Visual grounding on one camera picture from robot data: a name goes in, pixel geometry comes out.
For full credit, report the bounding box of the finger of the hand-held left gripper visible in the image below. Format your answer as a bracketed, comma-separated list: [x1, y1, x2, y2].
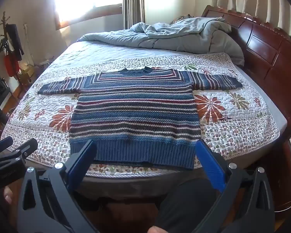
[0, 136, 14, 157]
[0, 138, 38, 168]

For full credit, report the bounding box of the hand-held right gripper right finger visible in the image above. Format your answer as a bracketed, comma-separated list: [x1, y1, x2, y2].
[195, 139, 275, 233]

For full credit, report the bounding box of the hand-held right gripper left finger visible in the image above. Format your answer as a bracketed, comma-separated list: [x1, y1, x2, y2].
[17, 139, 100, 233]

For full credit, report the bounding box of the blue striped knit sweater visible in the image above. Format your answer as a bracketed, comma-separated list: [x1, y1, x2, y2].
[37, 67, 243, 170]

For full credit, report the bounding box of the person's left hand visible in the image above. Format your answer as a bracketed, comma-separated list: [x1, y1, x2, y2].
[3, 187, 14, 203]

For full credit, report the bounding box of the white floral quilt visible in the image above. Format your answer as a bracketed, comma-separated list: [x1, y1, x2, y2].
[1, 39, 282, 178]

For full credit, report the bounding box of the person's dark trouser leg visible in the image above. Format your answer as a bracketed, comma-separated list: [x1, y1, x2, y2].
[158, 178, 224, 233]

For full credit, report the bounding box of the red hanging bag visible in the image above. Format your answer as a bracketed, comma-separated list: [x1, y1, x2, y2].
[3, 53, 20, 78]

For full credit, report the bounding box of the black hanging garment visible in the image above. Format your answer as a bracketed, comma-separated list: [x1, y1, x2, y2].
[7, 24, 25, 61]

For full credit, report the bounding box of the wooden coat rack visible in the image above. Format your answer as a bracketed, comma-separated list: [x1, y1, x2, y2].
[0, 11, 26, 84]

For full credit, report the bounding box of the dark wooden headboard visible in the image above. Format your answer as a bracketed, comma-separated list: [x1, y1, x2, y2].
[201, 5, 291, 137]

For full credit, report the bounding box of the light blue duvet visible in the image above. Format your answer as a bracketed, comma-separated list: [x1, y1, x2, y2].
[77, 17, 245, 66]

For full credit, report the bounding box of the patterned pillow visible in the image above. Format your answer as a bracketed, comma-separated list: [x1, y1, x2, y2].
[171, 15, 197, 25]

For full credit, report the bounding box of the bright window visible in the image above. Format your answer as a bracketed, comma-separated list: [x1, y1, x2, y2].
[51, 0, 124, 31]

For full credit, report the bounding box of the grey striped curtain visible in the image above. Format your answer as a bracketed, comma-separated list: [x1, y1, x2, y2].
[122, 0, 146, 30]

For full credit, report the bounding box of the beige pleated curtain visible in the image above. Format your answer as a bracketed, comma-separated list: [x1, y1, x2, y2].
[212, 0, 291, 44]

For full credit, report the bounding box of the thin floor cable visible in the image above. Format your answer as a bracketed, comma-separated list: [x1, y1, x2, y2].
[273, 184, 291, 213]

